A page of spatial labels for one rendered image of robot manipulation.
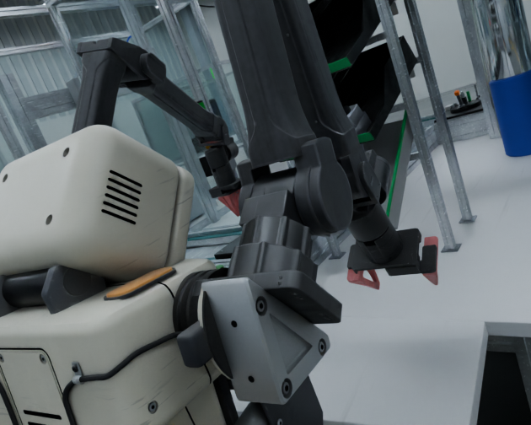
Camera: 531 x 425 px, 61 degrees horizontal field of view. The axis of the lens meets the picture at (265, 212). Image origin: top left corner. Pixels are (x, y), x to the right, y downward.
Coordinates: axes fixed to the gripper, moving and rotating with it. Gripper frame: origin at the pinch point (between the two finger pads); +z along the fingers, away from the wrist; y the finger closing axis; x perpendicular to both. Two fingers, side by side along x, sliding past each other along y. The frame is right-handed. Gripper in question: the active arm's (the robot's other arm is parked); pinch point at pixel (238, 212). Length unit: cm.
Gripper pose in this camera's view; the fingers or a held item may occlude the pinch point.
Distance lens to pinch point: 131.3
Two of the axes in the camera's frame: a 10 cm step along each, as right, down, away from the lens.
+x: -5.7, 3.9, -7.2
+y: -7.5, 1.2, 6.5
